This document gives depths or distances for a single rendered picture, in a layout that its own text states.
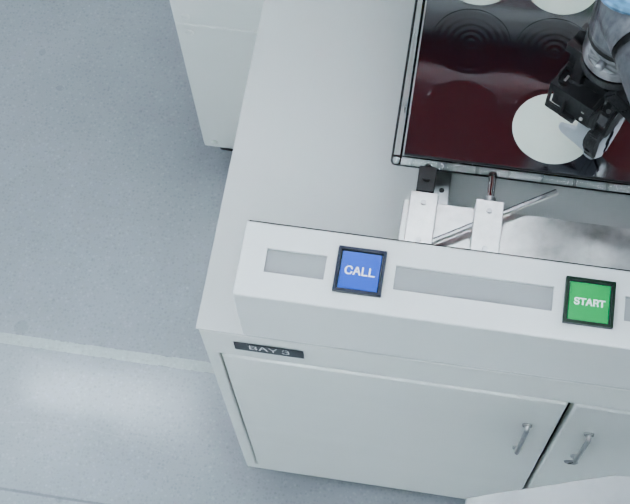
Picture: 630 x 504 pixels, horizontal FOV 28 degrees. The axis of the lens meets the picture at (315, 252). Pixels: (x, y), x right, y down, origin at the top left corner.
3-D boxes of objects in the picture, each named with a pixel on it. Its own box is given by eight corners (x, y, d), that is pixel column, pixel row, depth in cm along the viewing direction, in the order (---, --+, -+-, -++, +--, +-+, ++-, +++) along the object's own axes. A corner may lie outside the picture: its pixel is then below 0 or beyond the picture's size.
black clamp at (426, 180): (418, 172, 157) (419, 163, 154) (436, 175, 156) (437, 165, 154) (415, 197, 155) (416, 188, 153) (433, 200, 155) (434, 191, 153)
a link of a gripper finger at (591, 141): (597, 132, 150) (610, 95, 142) (609, 140, 150) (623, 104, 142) (574, 159, 149) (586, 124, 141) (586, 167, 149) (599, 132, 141)
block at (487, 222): (474, 208, 155) (476, 197, 152) (502, 211, 155) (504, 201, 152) (467, 267, 152) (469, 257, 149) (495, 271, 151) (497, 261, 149)
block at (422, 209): (410, 199, 156) (411, 189, 153) (437, 203, 155) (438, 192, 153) (401, 258, 153) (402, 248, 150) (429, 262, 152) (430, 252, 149)
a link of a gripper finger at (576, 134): (561, 133, 156) (573, 95, 147) (601, 159, 154) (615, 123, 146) (547, 150, 155) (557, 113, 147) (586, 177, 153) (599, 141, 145)
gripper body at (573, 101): (579, 66, 149) (597, 8, 138) (640, 105, 147) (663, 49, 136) (542, 110, 147) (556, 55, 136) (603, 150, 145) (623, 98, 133)
